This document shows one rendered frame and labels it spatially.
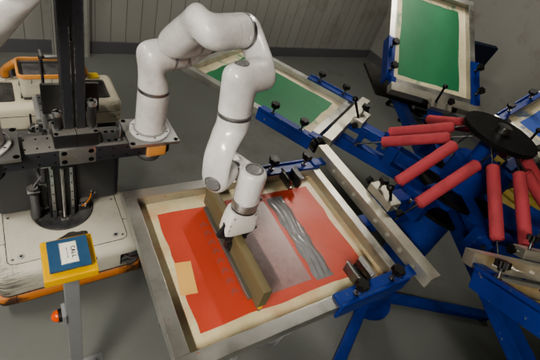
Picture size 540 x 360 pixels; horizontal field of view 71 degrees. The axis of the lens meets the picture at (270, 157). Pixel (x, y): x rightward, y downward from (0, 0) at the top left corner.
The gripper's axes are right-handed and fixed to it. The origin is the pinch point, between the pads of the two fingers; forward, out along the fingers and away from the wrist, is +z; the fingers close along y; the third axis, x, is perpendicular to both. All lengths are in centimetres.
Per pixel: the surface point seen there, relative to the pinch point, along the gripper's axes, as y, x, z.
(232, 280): 3.1, 8.6, 6.2
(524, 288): -72, 52, -11
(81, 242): 39.8, -15.1, 3.0
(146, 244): 24.0, -7.8, 1.4
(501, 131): -116, 4, -33
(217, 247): 3.0, -3.3, 5.3
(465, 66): -186, -62, -32
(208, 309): 13.2, 14.6, 6.7
